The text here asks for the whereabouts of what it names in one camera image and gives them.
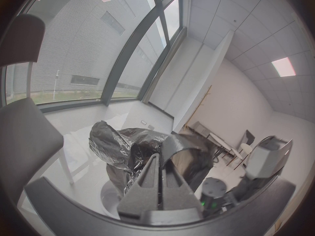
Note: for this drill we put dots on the wooden coat stand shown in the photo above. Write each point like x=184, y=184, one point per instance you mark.
x=199, y=104

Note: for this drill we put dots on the white trash bin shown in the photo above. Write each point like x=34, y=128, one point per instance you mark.
x=109, y=198

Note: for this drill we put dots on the window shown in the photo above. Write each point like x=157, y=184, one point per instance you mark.
x=86, y=45

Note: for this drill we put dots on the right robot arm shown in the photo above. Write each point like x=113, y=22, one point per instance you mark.
x=265, y=156

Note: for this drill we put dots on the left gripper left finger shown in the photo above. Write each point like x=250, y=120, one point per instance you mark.
x=145, y=190

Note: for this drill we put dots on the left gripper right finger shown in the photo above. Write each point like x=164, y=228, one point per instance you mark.
x=179, y=195

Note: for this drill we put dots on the black plastic bag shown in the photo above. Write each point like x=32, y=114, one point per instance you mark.
x=115, y=146

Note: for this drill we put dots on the white table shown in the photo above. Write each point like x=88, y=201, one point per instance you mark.
x=221, y=140

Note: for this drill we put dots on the ceiling light panel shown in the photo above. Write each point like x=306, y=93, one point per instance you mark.
x=283, y=66

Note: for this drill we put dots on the grey chair with white legs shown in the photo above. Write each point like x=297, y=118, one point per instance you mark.
x=27, y=131

